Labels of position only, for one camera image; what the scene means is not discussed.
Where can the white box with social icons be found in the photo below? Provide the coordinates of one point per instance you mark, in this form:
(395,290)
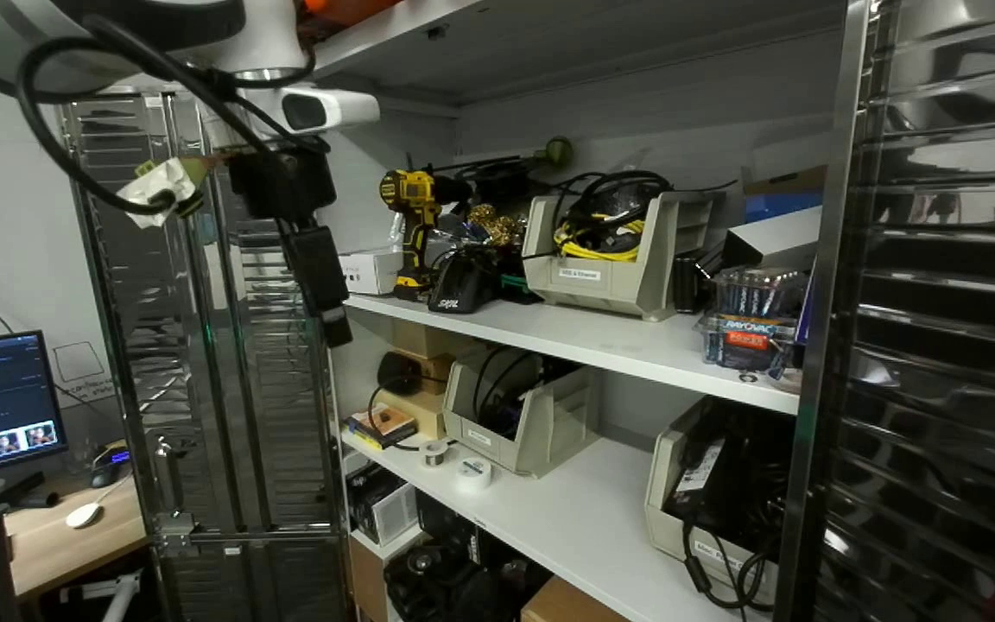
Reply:
(369,273)

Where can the long tool with green end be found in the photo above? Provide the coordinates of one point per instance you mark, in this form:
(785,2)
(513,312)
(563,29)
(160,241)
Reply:
(557,151)

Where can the black yellow power tool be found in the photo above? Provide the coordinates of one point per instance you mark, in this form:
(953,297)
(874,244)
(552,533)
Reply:
(486,225)

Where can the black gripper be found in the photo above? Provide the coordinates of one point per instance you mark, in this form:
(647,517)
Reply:
(283,184)

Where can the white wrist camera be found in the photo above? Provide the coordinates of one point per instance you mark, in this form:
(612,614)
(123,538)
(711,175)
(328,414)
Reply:
(344,108)

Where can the orange booklet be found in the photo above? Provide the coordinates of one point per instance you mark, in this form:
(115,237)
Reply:
(379,433)

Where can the tan cardboard box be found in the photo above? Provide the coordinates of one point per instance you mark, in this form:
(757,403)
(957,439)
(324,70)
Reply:
(423,408)

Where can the blue flat box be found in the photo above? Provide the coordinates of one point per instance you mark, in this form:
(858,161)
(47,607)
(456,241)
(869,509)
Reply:
(793,206)

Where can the yellowish tape tag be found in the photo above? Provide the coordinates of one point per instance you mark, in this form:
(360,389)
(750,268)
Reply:
(157,184)

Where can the grey bin with black gear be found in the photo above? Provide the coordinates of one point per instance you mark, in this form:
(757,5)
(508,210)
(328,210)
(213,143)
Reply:
(661,506)

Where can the white computer mouse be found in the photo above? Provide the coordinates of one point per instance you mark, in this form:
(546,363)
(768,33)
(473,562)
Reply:
(84,517)

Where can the steel tray rack trolley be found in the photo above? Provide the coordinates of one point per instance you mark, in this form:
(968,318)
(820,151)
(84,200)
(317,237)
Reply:
(947,346)
(208,403)

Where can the black round device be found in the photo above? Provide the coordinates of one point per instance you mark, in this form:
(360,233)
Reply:
(398,374)

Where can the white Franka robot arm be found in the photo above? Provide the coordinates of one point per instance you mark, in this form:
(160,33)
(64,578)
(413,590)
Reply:
(16,35)

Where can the wooden desk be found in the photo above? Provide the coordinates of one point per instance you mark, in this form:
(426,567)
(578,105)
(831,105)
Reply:
(58,546)

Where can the black device with blue light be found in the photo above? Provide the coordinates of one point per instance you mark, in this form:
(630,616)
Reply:
(103,467)

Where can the white tape roll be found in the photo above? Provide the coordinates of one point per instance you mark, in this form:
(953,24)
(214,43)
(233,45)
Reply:
(472,476)

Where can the small grey tape roll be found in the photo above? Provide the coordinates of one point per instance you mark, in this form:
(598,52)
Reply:
(437,458)

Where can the orange container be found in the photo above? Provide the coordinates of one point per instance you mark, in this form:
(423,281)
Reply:
(344,9)

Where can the black battery charger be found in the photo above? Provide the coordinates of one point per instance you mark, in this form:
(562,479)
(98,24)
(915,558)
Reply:
(464,283)

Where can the small white box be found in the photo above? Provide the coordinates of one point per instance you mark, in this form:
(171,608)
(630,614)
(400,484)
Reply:
(395,514)

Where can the battery blister pack with red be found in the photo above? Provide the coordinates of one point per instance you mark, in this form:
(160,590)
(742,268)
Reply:
(750,344)

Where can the plain brown cardboard box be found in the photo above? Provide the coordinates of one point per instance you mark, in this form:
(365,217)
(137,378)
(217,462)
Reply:
(423,344)

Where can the white metal shelving unit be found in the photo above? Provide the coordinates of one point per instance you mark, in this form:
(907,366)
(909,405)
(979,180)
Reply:
(589,520)

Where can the black equipment pile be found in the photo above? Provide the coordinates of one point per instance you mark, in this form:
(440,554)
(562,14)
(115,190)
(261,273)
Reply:
(450,575)

